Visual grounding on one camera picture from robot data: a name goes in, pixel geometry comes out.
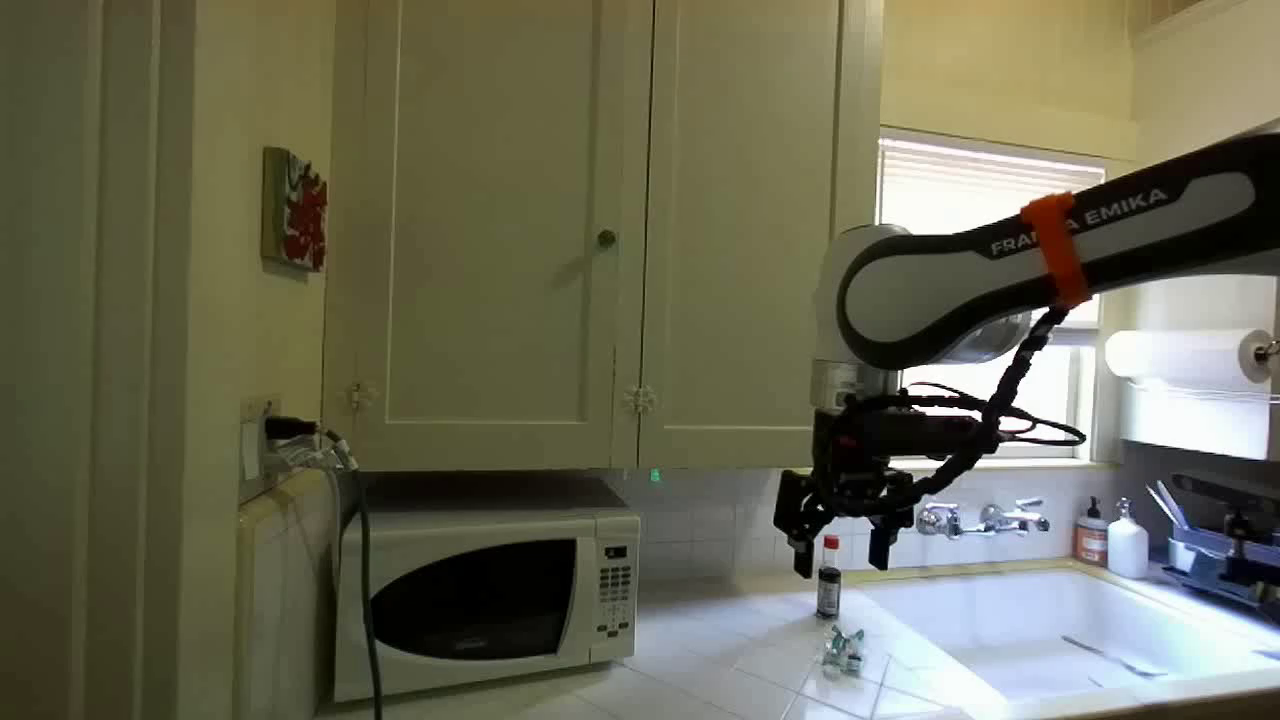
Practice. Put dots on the long thin utensil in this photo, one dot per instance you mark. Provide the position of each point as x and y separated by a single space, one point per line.
1106 658

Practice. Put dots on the wide cream cabinet door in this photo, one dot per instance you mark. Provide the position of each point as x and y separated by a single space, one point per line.
493 202

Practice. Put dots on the chrome faucet with spout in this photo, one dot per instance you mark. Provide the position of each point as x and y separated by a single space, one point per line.
1013 517

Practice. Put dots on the white soap bottle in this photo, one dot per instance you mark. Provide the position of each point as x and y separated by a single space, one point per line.
1131 545

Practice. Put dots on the white window blind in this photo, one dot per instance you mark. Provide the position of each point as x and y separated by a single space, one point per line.
955 187

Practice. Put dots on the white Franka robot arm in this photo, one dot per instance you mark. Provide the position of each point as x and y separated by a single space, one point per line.
933 284

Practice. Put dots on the dish rack with utensils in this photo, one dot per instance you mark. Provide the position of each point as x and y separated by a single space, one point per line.
1223 545

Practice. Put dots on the small green light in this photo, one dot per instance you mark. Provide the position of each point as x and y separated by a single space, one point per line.
655 473

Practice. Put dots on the kitchen window frame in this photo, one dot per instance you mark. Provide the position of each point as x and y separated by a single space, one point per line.
986 467

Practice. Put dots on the white microwave oven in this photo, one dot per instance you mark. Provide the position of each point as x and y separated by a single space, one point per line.
464 602

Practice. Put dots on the wall outlet with plugs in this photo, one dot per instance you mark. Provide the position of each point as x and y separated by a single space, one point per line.
286 447

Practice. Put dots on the crumpled clear plastic wrapper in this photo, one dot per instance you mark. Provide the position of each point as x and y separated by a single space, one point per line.
843 651

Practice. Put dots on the soy sauce bottle red cap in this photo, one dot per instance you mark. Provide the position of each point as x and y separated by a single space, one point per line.
828 593

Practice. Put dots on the cream wall cabinet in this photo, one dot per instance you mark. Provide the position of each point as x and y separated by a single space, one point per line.
505 202

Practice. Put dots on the brown soap bottle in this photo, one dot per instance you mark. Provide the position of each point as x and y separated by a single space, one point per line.
1089 537

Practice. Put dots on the white kitchen sink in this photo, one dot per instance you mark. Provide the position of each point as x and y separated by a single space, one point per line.
1067 604

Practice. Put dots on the narrow cream cabinet door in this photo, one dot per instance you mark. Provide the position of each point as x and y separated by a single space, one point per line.
732 202

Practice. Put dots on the red floral wall picture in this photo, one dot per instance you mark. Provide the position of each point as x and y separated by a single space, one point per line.
298 212

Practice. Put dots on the cabinet door hinge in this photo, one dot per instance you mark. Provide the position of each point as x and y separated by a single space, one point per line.
358 397
636 397

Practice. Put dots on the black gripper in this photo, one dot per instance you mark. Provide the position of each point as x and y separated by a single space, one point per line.
860 462

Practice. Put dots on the white paper towel roll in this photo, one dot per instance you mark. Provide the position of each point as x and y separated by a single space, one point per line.
1175 357

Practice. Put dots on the dark round cabinet knob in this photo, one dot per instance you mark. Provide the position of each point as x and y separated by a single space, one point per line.
607 238

